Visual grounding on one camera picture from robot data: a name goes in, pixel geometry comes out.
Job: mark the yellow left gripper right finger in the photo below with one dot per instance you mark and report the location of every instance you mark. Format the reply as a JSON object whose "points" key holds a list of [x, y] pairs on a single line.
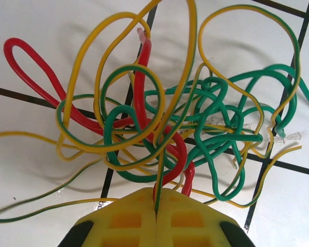
{"points": [[185, 226]]}

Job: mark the clear tape scrap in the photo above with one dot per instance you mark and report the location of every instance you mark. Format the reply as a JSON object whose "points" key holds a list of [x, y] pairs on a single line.
{"points": [[294, 136]]}

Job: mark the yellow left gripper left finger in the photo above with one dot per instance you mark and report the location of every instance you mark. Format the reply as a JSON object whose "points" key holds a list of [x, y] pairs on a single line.
{"points": [[128, 226]]}

